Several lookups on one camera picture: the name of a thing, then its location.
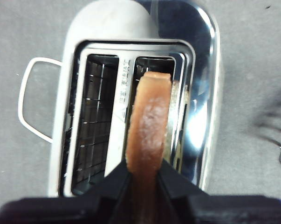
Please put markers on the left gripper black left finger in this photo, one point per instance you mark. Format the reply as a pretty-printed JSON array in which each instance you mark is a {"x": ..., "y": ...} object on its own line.
[{"x": 84, "y": 210}]

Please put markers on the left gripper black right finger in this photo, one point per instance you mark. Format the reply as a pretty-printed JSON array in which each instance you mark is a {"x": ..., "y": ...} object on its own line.
[{"x": 212, "y": 210}]

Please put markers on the brown-crusted bread slice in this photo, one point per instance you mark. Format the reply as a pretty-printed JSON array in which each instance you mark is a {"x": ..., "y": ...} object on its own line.
[{"x": 149, "y": 121}]

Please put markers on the cream toaster with chrome top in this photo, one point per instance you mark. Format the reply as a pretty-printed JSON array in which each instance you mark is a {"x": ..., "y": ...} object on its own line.
[{"x": 121, "y": 116}]

